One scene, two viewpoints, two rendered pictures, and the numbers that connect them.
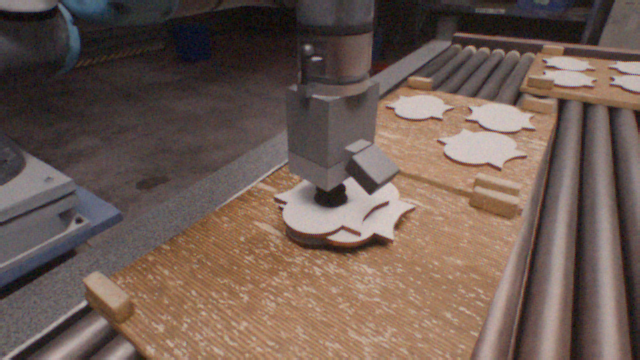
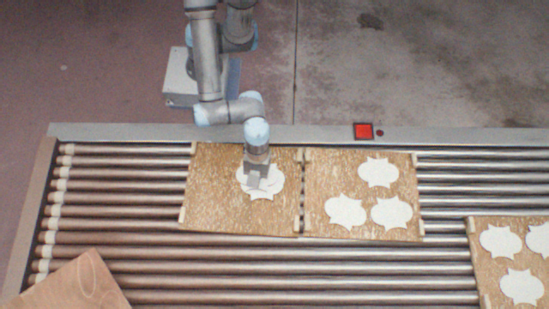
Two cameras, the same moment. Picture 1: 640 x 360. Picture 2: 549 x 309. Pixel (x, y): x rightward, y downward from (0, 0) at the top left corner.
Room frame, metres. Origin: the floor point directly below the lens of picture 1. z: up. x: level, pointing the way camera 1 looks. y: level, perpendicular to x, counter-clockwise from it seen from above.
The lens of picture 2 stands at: (-0.03, -0.72, 2.57)
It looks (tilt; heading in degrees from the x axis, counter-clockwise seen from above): 61 degrees down; 55
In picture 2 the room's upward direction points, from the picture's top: 3 degrees clockwise
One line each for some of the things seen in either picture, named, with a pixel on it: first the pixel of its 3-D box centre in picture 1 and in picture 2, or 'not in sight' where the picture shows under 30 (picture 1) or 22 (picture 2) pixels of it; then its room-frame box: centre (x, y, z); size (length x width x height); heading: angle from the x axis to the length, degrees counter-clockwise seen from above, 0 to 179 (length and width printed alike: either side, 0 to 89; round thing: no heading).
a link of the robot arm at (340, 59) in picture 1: (332, 52); (256, 148); (0.39, -0.01, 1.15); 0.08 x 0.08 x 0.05
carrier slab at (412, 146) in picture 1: (445, 131); (361, 193); (0.68, -0.25, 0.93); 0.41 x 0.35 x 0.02; 146
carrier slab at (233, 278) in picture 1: (331, 254); (243, 187); (0.33, -0.01, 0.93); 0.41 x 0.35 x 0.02; 144
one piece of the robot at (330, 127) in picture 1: (346, 130); (255, 166); (0.37, -0.03, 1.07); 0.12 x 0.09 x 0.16; 47
